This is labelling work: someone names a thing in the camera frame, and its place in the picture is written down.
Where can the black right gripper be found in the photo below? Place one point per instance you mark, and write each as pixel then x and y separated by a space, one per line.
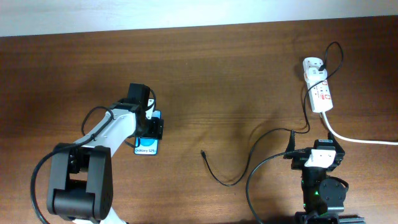
pixel 339 153

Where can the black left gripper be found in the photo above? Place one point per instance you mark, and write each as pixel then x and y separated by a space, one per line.
pixel 157 128

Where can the blue Galaxy S25+ smartphone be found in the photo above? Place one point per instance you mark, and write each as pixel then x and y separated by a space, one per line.
pixel 148 146

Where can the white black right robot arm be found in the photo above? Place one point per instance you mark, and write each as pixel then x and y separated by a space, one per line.
pixel 323 194

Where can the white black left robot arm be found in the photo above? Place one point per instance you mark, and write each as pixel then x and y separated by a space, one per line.
pixel 81 177

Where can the white USB charger plug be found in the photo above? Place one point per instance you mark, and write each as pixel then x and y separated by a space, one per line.
pixel 313 74

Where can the white power strip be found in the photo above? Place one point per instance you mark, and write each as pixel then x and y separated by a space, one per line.
pixel 319 92

